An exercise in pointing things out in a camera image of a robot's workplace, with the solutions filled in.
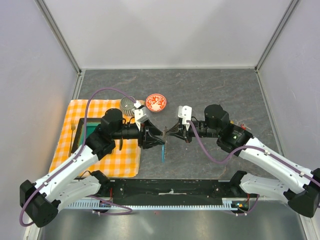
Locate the orange checkered cloth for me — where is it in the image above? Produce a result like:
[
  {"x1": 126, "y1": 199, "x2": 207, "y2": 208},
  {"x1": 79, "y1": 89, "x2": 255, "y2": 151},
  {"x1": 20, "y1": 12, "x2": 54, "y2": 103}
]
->
[{"x1": 49, "y1": 99, "x2": 141, "y2": 178}]

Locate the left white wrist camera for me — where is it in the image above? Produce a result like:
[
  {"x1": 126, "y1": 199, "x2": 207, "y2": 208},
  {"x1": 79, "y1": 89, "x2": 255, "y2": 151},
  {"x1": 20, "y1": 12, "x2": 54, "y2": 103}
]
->
[{"x1": 134, "y1": 100, "x2": 149, "y2": 124}]

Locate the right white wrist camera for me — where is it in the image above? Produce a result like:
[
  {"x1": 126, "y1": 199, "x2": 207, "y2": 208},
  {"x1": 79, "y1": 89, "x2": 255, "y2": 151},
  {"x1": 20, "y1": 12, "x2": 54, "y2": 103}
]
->
[{"x1": 177, "y1": 105, "x2": 192, "y2": 126}]

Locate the purple cable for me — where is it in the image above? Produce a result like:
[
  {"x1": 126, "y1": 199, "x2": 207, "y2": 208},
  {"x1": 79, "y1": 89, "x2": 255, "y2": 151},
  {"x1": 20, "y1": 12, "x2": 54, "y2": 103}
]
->
[
  {"x1": 186, "y1": 119, "x2": 320, "y2": 217},
  {"x1": 19, "y1": 87, "x2": 141, "y2": 228}
]

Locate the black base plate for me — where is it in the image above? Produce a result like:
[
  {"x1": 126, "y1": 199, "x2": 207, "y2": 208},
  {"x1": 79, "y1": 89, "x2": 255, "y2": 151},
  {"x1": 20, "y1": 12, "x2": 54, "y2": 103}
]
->
[{"x1": 97, "y1": 178, "x2": 248, "y2": 206}]

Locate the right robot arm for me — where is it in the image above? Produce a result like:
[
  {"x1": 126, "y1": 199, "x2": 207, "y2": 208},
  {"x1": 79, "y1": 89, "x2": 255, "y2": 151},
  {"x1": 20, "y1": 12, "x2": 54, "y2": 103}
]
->
[{"x1": 166, "y1": 104, "x2": 320, "y2": 218}]

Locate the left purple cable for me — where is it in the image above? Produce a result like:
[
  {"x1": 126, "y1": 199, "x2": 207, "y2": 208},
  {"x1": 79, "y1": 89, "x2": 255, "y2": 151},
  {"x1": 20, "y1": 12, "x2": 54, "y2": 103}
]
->
[{"x1": 19, "y1": 87, "x2": 141, "y2": 228}]

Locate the silver fork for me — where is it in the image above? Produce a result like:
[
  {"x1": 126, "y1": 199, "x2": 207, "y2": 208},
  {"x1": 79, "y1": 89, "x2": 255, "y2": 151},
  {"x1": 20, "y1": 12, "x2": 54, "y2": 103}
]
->
[{"x1": 68, "y1": 120, "x2": 76, "y2": 157}]

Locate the red white patterned bowl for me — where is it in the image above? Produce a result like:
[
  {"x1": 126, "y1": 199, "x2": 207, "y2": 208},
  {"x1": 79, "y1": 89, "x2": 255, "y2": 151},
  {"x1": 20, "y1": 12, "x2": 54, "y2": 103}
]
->
[{"x1": 145, "y1": 93, "x2": 167, "y2": 113}]

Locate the grey striped mug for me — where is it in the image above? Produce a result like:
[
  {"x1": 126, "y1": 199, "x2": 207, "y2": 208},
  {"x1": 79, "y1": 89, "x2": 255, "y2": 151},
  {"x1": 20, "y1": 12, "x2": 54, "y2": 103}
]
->
[{"x1": 120, "y1": 96, "x2": 137, "y2": 117}]

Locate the silver knife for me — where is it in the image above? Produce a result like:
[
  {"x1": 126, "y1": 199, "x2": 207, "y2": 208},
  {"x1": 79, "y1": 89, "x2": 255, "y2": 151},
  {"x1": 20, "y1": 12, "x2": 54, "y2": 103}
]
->
[{"x1": 118, "y1": 139, "x2": 123, "y2": 151}]

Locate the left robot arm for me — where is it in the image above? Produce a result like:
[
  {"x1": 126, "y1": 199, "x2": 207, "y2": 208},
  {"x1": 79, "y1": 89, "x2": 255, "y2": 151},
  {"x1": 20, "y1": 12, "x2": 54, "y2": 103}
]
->
[{"x1": 19, "y1": 106, "x2": 165, "y2": 228}]

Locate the blue tag keyring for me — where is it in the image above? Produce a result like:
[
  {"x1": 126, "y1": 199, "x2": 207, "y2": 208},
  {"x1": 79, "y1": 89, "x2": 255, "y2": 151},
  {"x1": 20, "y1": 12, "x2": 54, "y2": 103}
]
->
[{"x1": 161, "y1": 126, "x2": 169, "y2": 164}]

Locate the slotted cable duct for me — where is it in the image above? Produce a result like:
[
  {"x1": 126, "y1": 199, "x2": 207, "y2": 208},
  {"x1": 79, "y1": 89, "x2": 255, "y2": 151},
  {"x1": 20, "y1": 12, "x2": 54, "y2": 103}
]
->
[{"x1": 65, "y1": 198, "x2": 248, "y2": 211}]

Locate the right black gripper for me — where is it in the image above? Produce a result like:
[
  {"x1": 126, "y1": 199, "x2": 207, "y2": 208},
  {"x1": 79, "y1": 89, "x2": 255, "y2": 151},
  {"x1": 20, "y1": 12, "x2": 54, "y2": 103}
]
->
[{"x1": 165, "y1": 120, "x2": 220, "y2": 143}]

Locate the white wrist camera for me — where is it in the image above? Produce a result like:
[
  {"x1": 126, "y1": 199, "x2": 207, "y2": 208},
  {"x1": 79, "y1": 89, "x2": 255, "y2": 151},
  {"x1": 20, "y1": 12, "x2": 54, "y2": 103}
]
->
[
  {"x1": 134, "y1": 100, "x2": 149, "y2": 124},
  {"x1": 177, "y1": 105, "x2": 192, "y2": 126}
]

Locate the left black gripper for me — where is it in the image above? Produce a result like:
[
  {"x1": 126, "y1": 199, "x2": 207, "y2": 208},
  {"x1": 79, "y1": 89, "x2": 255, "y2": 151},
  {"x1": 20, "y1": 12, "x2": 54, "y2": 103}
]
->
[{"x1": 112, "y1": 119, "x2": 165, "y2": 149}]

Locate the black teal square plate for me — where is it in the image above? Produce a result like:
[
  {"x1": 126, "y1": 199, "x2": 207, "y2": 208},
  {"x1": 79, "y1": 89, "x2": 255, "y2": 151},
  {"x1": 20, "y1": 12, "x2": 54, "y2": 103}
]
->
[{"x1": 71, "y1": 118, "x2": 116, "y2": 160}]

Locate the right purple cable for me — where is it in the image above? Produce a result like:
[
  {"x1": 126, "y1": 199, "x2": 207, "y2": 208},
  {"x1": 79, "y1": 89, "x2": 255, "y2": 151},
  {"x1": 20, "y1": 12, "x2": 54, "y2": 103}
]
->
[{"x1": 186, "y1": 119, "x2": 320, "y2": 217}]

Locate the red tag key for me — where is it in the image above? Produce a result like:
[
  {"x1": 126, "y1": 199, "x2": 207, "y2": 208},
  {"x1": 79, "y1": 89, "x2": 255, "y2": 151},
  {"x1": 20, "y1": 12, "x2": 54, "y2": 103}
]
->
[{"x1": 240, "y1": 123, "x2": 251, "y2": 131}]

